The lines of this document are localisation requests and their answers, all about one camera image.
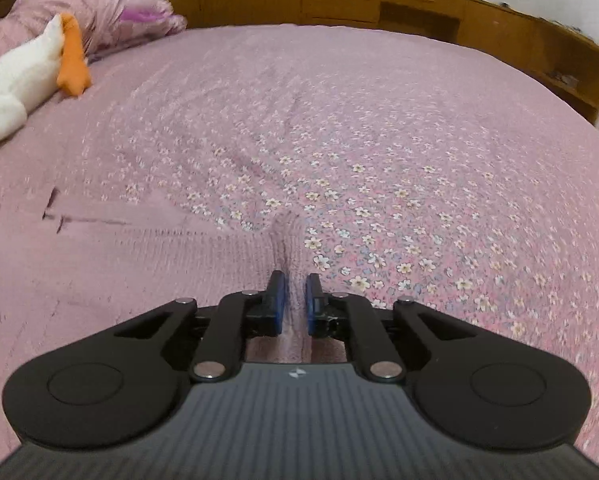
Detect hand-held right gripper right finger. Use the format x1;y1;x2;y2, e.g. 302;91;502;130
305;273;481;382

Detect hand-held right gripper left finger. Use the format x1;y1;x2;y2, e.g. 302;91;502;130
114;270;287;382

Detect pink knitted sweater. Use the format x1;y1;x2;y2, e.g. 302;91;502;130
0;185;313;363

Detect pink floral bed sheet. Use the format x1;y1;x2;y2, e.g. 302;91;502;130
0;22;599;471

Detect long wooden cabinet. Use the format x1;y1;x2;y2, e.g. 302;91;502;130
152;0;599;127

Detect small shelf items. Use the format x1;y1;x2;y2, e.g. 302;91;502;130
548;69;581;88

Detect white plush goose toy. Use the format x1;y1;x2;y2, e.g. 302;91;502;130
0;12;92;161

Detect pink floral quilt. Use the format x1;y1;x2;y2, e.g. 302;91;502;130
0;0;188;73

